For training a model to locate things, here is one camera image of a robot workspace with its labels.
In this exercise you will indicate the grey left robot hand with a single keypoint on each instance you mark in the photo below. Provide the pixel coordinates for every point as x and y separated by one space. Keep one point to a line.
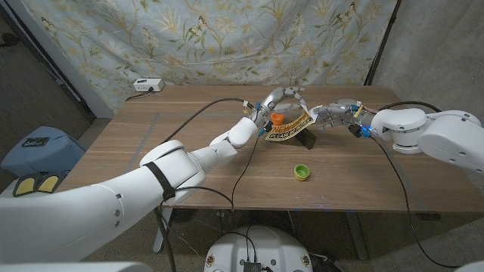
276 100

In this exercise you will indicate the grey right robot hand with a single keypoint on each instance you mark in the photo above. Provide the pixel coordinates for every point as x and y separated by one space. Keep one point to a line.
344 111

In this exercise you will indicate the yellow new driver bumper sticker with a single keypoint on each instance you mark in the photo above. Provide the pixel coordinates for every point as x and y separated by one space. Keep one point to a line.
289 130

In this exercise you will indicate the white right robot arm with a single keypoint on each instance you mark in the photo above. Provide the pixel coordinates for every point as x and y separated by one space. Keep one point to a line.
435 132

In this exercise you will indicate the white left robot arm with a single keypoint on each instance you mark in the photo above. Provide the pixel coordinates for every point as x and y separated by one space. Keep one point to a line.
113 204

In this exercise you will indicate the black package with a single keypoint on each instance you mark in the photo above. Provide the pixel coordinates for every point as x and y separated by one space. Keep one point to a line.
308 140

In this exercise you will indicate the orange plastic cup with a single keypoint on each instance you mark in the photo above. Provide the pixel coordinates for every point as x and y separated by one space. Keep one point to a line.
277 119

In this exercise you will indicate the floral backdrop cloth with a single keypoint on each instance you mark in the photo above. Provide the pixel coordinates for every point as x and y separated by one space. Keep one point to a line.
246 38

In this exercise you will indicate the green plastic cup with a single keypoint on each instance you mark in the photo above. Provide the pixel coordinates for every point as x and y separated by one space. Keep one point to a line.
301 172

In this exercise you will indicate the black backdrop pole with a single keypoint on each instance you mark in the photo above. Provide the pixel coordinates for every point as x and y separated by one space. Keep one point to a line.
380 45

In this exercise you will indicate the grey metal table leg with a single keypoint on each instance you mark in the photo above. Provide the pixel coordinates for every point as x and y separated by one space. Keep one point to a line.
357 238
170 226

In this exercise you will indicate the white power box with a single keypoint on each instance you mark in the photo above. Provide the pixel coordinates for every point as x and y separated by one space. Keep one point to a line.
148 84

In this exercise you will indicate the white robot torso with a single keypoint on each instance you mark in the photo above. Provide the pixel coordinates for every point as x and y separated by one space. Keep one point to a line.
261 245

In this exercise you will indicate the blue plastic bin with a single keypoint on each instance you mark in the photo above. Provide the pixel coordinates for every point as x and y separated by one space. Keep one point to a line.
56 151

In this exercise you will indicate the black yellow foot pedal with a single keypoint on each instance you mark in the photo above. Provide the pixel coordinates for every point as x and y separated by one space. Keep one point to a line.
26 185

